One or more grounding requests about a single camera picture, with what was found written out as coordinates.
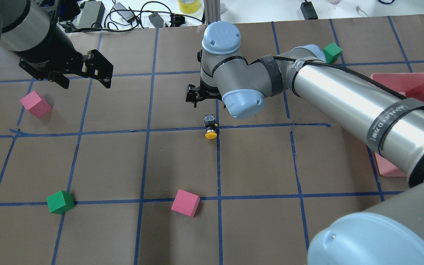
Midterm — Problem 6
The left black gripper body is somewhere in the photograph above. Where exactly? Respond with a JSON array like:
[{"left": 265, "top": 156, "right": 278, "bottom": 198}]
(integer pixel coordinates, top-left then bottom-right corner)
[{"left": 19, "top": 31, "right": 89, "bottom": 81}]

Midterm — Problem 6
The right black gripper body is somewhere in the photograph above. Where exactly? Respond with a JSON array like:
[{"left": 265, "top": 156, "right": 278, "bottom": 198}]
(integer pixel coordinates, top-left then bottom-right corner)
[{"left": 197, "top": 78, "right": 222, "bottom": 101}]

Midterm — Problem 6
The yellow push button switch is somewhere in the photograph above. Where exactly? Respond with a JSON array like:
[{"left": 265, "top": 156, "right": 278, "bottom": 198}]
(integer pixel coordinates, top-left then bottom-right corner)
[{"left": 204, "top": 114, "right": 218, "bottom": 139}]

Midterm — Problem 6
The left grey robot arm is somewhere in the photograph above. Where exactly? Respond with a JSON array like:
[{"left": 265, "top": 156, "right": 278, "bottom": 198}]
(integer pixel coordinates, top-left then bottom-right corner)
[{"left": 0, "top": 0, "right": 113, "bottom": 89}]

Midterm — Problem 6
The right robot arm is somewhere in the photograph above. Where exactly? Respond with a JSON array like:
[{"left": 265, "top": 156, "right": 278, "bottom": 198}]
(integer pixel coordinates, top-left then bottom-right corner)
[{"left": 186, "top": 21, "right": 424, "bottom": 265}]

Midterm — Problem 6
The pink cube upper left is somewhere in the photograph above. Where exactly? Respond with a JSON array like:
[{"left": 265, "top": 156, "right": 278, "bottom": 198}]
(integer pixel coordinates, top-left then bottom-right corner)
[{"left": 20, "top": 91, "right": 52, "bottom": 119}]

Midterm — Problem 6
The pink cube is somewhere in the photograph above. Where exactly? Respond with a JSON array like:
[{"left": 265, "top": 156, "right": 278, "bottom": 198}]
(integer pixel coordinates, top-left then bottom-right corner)
[
  {"left": 20, "top": 91, "right": 52, "bottom": 119},
  {"left": 170, "top": 189, "right": 201, "bottom": 218}
]

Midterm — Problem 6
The black power brick left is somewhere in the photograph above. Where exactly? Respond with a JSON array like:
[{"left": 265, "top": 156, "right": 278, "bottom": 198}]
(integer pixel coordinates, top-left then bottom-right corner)
[{"left": 77, "top": 0, "right": 105, "bottom": 29}]

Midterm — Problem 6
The grey power adapter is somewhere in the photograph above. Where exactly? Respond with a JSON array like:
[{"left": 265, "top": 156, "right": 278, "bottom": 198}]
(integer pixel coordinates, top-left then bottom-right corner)
[{"left": 112, "top": 2, "right": 135, "bottom": 22}]

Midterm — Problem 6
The small black adapter centre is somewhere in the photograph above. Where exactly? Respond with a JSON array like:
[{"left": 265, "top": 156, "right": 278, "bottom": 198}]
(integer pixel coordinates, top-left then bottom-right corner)
[{"left": 148, "top": 12, "right": 167, "bottom": 28}]

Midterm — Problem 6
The yellow tape roll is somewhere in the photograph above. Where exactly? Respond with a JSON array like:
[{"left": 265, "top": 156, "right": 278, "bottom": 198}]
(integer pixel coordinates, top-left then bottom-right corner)
[{"left": 178, "top": 0, "right": 201, "bottom": 14}]

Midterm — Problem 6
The pink cube bottom centre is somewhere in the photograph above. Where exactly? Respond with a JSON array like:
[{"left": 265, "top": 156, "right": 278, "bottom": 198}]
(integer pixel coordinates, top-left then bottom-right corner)
[{"left": 170, "top": 189, "right": 201, "bottom": 218}]

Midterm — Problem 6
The green cube lower left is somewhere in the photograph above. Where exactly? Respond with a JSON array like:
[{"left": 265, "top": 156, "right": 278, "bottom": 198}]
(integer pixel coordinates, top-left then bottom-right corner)
[{"left": 46, "top": 191, "right": 75, "bottom": 215}]

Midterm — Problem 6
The green cube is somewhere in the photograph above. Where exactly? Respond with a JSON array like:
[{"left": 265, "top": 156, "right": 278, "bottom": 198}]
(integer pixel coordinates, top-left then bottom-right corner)
[
  {"left": 46, "top": 191, "right": 75, "bottom": 215},
  {"left": 322, "top": 43, "right": 343, "bottom": 64}
]

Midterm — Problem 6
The black power adapter right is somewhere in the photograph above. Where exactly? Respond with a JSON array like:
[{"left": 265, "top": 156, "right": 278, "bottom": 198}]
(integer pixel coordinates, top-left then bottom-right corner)
[{"left": 300, "top": 0, "right": 318, "bottom": 20}]

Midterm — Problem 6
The green cube upper right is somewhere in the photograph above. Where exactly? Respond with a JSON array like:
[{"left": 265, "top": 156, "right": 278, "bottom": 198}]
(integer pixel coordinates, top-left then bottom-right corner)
[{"left": 322, "top": 43, "right": 343, "bottom": 64}]

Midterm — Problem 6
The pink plastic bin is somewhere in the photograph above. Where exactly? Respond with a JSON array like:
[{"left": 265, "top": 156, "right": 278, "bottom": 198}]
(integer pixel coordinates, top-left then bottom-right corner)
[{"left": 370, "top": 73, "right": 424, "bottom": 178}]

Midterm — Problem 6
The black cable bundle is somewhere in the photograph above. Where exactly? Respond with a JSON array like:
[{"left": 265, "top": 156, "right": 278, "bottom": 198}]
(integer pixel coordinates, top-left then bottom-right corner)
[{"left": 103, "top": 1, "right": 203, "bottom": 33}]

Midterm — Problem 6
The aluminium profile post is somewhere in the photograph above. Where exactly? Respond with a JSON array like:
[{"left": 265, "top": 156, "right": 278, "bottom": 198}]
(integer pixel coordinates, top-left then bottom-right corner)
[{"left": 203, "top": 0, "right": 222, "bottom": 26}]

